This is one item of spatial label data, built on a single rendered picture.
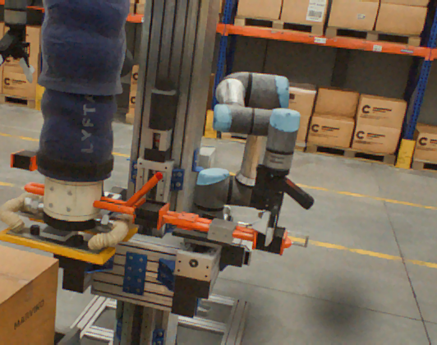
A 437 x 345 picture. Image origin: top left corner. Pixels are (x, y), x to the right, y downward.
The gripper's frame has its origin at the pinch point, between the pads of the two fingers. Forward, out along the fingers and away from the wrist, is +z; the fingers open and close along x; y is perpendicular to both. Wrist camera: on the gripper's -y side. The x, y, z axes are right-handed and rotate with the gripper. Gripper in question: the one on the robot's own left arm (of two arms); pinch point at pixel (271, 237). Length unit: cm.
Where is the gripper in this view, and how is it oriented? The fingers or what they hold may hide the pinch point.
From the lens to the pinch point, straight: 170.9
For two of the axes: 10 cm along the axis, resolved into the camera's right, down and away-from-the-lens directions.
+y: -9.5, -2.0, 2.5
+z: -1.1, 9.4, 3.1
